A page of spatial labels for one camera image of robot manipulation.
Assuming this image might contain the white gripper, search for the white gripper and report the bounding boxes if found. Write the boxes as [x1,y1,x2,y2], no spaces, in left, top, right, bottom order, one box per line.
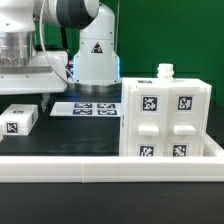
[0,51,68,112]

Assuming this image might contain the white cabinet top block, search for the white cabinet top block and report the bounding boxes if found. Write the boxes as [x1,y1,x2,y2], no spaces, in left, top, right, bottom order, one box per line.
[0,104,38,136]

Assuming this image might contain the white cabinet body box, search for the white cabinet body box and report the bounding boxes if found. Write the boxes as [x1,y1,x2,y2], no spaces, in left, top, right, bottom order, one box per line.
[119,63,211,157]

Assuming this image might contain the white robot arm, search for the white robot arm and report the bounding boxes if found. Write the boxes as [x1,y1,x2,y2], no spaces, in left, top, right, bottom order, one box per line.
[0,0,121,98]

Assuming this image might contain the white marker base plate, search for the white marker base plate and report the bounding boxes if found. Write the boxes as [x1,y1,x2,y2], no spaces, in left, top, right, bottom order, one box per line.
[50,102,120,117]

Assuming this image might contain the white thin cable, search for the white thin cable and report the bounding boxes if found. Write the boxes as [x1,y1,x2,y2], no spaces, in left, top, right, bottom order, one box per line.
[38,0,76,84]

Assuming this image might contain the white L-shaped obstacle wall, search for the white L-shaped obstacle wall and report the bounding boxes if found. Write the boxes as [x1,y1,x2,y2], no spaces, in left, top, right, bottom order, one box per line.
[0,137,224,183]

